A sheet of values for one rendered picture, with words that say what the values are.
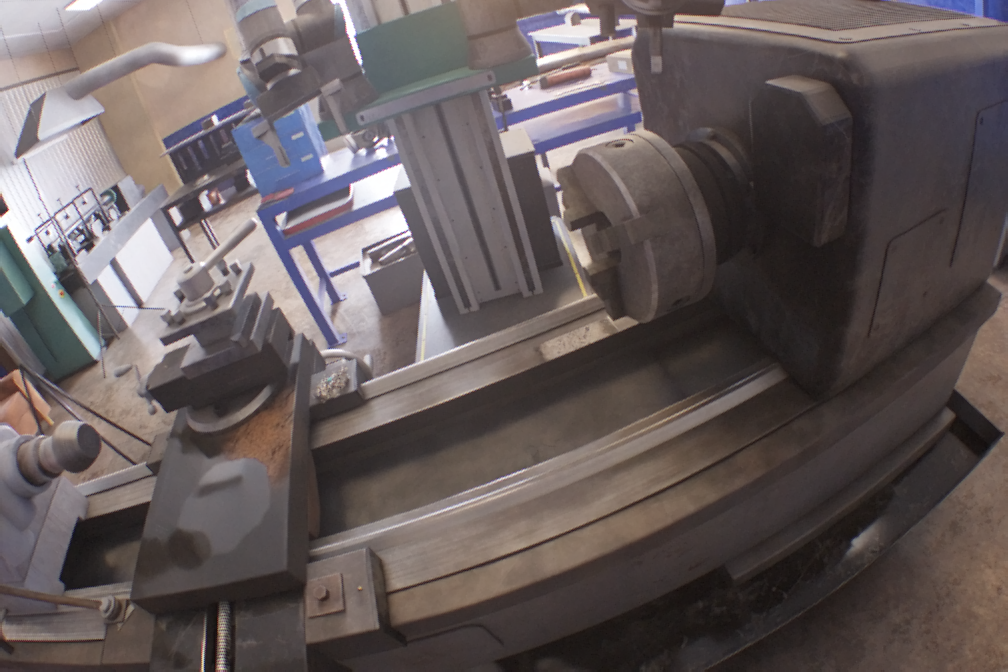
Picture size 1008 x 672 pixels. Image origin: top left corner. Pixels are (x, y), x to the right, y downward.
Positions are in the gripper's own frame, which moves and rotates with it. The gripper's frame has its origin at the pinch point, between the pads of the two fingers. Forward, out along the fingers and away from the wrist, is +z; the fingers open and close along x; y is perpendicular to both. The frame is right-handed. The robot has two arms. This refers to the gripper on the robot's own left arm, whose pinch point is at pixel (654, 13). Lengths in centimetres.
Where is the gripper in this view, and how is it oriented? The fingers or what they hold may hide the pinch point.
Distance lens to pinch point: 61.1
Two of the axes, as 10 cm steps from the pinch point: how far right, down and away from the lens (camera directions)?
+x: 9.6, 0.7, -2.9
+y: 0.2, 9.6, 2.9
